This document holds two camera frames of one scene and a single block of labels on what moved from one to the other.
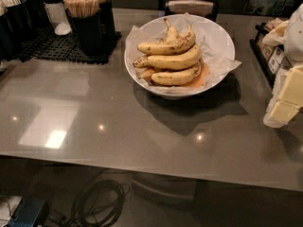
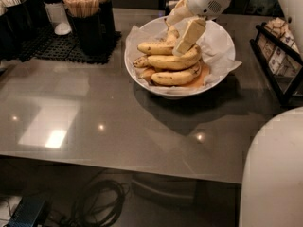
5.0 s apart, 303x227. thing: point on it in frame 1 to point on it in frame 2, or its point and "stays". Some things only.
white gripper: x=295 y=38 to x=206 y=1
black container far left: x=9 y=33 stays
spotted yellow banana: x=179 y=44 stays
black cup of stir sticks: x=84 y=13 stays
